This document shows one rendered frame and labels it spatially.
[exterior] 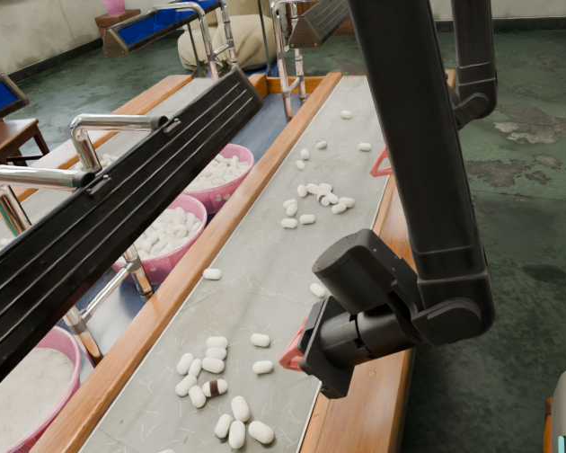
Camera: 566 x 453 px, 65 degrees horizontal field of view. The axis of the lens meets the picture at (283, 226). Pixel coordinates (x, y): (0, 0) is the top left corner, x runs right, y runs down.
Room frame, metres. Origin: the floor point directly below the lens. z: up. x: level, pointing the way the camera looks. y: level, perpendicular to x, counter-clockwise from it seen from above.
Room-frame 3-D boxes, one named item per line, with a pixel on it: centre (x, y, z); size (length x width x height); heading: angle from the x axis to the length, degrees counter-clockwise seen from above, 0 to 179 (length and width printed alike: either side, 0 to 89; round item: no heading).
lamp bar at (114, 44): (1.61, 0.26, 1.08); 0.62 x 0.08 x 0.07; 155
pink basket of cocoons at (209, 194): (1.12, 0.18, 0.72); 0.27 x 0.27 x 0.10
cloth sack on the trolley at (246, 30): (4.02, 0.09, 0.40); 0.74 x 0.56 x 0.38; 150
